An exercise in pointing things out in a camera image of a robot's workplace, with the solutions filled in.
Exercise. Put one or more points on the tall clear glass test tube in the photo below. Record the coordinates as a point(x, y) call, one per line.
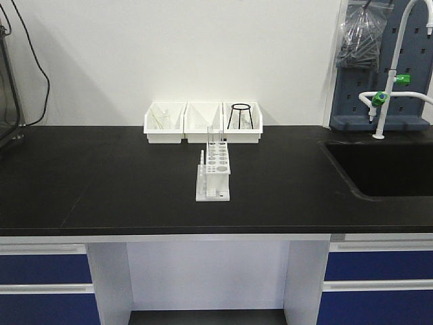
point(210, 134)

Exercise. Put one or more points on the white test tube rack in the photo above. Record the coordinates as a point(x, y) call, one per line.
point(213, 173)

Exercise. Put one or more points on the blue grey pegboard drying rack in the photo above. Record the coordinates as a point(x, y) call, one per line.
point(349, 113)

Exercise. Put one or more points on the right white plastic bin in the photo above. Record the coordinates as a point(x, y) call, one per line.
point(243, 135)

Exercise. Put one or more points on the white plastic bin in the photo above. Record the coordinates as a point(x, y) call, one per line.
point(243, 135)
point(175, 134)
point(199, 116)

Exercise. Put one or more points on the middle white plastic bin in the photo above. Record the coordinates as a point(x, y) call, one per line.
point(199, 116)

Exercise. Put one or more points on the left white plastic bin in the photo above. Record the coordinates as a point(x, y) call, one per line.
point(175, 134)

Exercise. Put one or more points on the large clear glass beaker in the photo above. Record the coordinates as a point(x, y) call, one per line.
point(164, 116)

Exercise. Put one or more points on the yellow green stirring rod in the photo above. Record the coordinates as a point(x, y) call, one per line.
point(157, 120)

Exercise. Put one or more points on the black sink basin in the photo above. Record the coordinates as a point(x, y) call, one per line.
point(383, 170)

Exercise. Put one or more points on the white gooseneck lab faucet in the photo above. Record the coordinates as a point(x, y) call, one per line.
point(372, 99)

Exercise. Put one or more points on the left lower blue drawer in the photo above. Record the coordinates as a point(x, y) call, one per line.
point(49, 309)

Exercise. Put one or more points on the blue drawer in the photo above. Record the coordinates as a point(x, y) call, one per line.
point(45, 269)
point(386, 265)
point(49, 309)
point(376, 307)

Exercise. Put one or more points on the left upper blue drawer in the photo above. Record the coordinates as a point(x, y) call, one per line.
point(45, 269)

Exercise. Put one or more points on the clear plastic bag of pegs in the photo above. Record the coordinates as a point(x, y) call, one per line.
point(362, 33)

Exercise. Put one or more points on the right lower blue drawer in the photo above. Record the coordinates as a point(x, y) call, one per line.
point(376, 307)

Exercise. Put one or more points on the right upper blue drawer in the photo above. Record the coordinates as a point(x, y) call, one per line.
point(386, 265)

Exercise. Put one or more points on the black wire tripod stand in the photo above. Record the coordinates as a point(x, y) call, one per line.
point(244, 116)

